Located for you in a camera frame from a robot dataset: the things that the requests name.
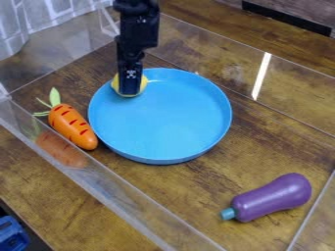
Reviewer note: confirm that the clear acrylic barrier wall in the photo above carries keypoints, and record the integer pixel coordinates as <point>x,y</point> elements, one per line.
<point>96,202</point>

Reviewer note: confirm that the blue round tray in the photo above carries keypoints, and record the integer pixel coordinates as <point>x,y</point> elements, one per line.
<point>168,125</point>

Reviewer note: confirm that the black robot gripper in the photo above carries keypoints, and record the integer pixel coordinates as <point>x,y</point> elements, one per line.
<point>139,35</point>

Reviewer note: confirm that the orange toy carrot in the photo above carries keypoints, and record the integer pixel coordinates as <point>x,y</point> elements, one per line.
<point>67,121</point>

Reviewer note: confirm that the clear acrylic corner bracket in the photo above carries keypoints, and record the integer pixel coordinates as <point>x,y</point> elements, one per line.
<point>108,25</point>

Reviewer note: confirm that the purple toy eggplant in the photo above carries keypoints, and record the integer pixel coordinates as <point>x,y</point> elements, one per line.
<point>284,193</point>

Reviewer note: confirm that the yellow toy lemon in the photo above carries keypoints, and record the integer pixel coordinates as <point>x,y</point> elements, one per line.
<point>115,86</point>

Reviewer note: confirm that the blue plastic crate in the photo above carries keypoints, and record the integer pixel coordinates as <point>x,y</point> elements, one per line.
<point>14,237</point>

